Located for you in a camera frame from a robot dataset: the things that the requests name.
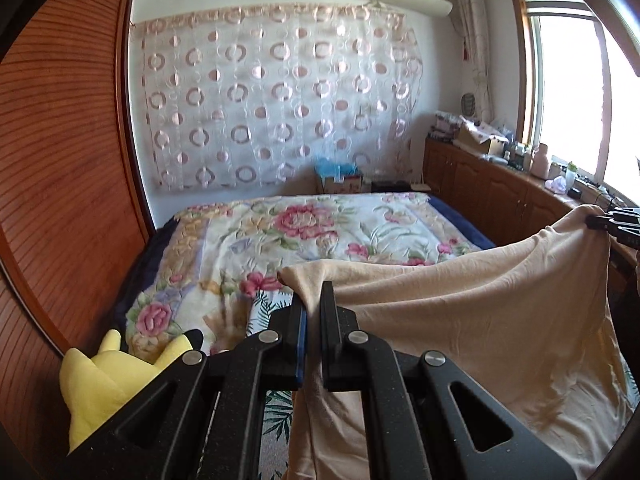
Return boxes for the beige printed T-shirt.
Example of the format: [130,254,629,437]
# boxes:
[276,204,636,480]

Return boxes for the stack of folded cloths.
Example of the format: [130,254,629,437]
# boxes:
[427,111,463,142]

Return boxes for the yellow plush toy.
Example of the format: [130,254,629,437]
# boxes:
[59,327,203,453]

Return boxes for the sheer circle-pattern curtain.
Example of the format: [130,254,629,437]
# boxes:
[129,2,425,193]

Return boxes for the white patterned window curtain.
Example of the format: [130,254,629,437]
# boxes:
[452,0,496,126]

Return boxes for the floral blanket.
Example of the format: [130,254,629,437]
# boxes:
[124,191,483,361]

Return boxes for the open cardboard box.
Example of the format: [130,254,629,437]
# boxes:
[456,120,508,156]

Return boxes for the window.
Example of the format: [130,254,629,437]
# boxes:
[510,0,640,196]

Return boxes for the wooden slatted wardrobe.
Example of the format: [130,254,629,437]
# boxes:
[0,0,156,426]

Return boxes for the pink bottle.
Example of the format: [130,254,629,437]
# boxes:
[530,142,551,179]

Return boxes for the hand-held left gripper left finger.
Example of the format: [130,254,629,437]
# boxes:
[65,292,308,480]

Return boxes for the palm leaf print sheet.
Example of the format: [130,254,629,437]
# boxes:
[200,287,306,480]

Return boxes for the long wooden cabinet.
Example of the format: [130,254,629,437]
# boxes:
[422,137,640,261]

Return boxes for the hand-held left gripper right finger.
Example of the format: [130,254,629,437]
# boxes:
[320,281,566,480]

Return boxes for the small cardboard box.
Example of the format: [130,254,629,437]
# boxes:
[317,172,365,194]

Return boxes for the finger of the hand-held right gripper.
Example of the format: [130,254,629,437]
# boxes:
[607,204,640,223]
[586,215,640,250]

